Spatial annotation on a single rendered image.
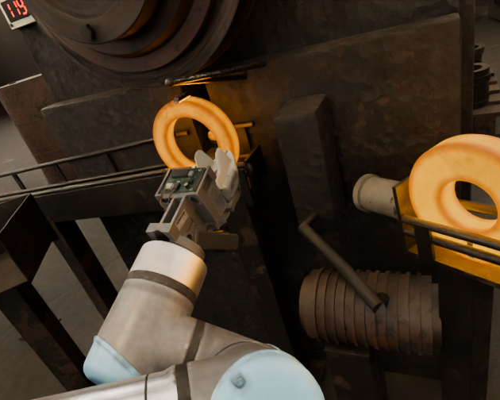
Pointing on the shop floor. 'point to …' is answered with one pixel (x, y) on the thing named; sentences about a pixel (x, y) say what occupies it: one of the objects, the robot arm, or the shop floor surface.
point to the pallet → (481, 109)
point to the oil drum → (35, 122)
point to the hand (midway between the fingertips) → (227, 159)
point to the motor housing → (368, 325)
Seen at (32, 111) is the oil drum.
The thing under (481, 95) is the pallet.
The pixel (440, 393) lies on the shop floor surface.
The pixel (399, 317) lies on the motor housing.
